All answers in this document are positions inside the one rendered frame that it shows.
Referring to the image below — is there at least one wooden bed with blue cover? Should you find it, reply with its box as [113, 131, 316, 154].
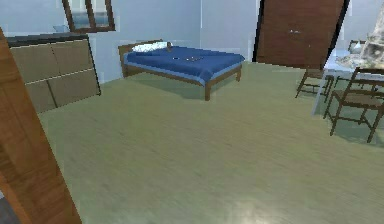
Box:
[117, 38, 246, 102]

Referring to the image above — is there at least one white pillow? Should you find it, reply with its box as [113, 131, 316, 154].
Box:
[131, 41, 169, 53]

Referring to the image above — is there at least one brown wooden chair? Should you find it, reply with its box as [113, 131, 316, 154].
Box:
[294, 67, 335, 103]
[322, 66, 384, 144]

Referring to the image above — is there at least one dark brown wooden wardrobe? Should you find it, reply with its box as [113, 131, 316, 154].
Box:
[252, 0, 351, 70]

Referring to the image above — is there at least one brown framed window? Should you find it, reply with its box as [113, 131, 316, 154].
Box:
[61, 0, 117, 34]

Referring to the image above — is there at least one brown chest of drawers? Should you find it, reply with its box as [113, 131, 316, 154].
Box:
[5, 32, 102, 115]

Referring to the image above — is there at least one pale blue table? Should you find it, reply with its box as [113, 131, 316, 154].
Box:
[311, 49, 384, 116]

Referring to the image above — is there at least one brown wooden room door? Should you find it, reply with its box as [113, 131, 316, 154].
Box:
[0, 27, 83, 224]

